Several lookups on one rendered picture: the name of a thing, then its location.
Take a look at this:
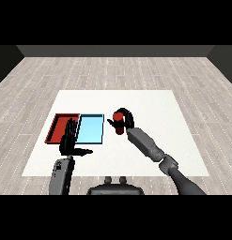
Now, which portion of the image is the dark grey robot body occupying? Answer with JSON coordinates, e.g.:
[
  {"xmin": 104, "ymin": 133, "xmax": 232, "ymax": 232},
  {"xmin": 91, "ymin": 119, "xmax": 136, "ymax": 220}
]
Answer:
[{"xmin": 86, "ymin": 176, "xmax": 146, "ymax": 196}]

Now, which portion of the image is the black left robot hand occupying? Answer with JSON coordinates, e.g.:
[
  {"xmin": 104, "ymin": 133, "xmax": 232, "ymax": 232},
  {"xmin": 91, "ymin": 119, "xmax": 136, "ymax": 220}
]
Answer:
[{"xmin": 58, "ymin": 117, "xmax": 94, "ymax": 158}]

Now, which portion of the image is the light blue shallow open box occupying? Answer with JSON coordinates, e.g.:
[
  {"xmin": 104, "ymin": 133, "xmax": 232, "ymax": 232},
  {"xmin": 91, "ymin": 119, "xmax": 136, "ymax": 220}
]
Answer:
[{"xmin": 73, "ymin": 112, "xmax": 105, "ymax": 145}]

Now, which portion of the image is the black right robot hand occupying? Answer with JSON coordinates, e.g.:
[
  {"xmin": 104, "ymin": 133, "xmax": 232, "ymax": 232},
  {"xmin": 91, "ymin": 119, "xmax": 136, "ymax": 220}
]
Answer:
[{"xmin": 106, "ymin": 107, "xmax": 136, "ymax": 131}]

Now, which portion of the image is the red shallow open box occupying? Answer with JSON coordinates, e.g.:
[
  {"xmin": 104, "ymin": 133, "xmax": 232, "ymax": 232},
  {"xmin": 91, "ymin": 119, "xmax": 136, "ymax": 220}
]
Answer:
[{"xmin": 44, "ymin": 112, "xmax": 82, "ymax": 145}]

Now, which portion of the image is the red can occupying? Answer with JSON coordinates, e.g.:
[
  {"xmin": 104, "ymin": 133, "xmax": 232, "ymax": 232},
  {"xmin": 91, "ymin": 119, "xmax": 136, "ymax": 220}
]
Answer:
[{"xmin": 112, "ymin": 112, "xmax": 126, "ymax": 136}]

